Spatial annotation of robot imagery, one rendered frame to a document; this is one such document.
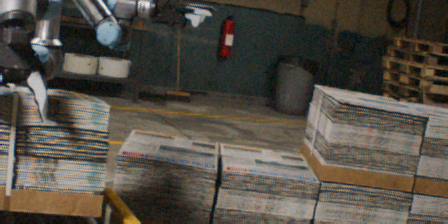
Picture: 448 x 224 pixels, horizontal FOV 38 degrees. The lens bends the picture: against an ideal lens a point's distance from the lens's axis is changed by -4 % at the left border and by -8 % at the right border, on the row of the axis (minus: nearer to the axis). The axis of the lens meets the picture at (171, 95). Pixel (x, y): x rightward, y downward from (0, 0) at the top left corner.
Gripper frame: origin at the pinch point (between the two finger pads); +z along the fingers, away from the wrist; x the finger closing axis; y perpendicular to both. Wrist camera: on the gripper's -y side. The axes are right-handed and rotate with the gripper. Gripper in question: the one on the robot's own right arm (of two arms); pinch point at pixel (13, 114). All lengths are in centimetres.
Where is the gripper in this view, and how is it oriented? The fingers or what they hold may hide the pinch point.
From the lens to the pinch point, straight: 118.7
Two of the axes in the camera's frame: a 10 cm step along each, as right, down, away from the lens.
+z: 0.6, 9.2, -4.0
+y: -3.3, 3.9, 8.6
